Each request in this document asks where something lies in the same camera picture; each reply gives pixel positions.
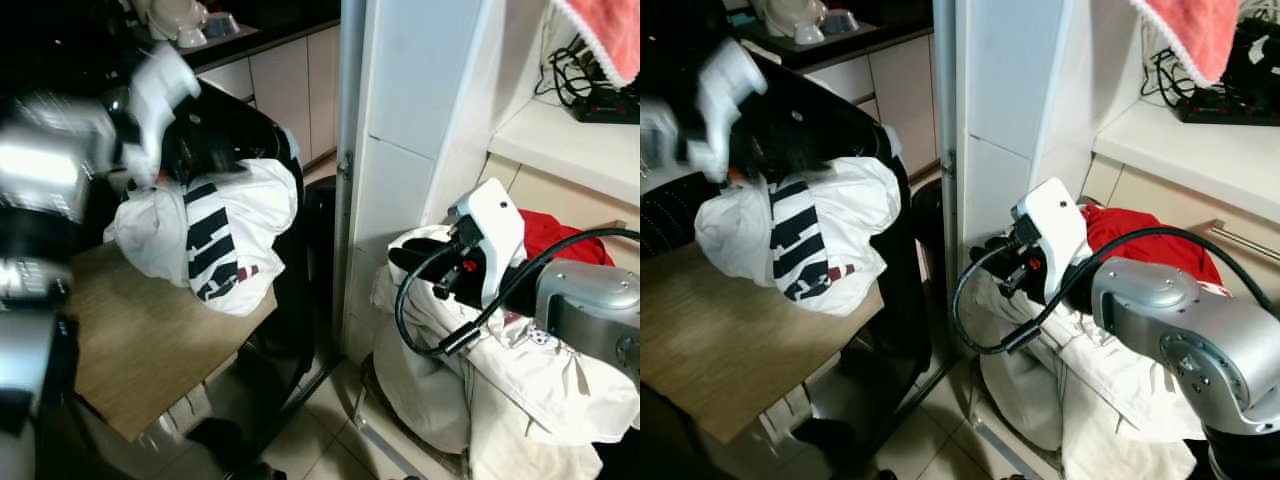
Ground metal drawer handle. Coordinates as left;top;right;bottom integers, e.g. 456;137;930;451
1208;220;1280;263

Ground white kitchen appliance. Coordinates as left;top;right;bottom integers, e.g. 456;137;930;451
750;0;831;47
130;0;213;49

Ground red garment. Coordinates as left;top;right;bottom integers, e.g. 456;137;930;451
518;209;617;268
1078;203;1233;298

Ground black tangled cables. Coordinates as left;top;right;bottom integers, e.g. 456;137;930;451
1140;45;1206;111
536;35;641;113

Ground black plastic crate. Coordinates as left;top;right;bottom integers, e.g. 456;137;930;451
640;168;705;259

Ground black power strip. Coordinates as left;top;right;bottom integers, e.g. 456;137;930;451
572;88;641;126
1174;82;1280;128

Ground white crumpled garment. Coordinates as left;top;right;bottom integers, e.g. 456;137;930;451
368;225;641;480
972;240;1213;480

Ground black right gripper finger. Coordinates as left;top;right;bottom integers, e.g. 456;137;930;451
967;235;1017;277
387;237;457;277

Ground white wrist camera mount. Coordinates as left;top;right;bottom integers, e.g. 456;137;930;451
1010;177;1093;304
447;178;527;283
688;38;769;183
126;43;202;187

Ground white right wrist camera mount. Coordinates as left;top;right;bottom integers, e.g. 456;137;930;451
447;178;527;283
1010;177;1093;304

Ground pink towel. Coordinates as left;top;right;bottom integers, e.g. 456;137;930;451
553;0;641;88
1132;0;1243;88

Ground grey metal door frame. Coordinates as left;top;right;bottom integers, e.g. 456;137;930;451
330;0;369;336
930;0;963;301

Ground beige kitchen cabinet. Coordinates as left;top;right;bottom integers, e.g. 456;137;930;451
196;24;342;173
800;28;941;183

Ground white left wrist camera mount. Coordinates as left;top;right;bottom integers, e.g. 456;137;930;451
688;38;769;183
126;43;202;187

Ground white garment with black stripes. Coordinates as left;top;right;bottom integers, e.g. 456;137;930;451
694;155;903;317
104;158;301;317

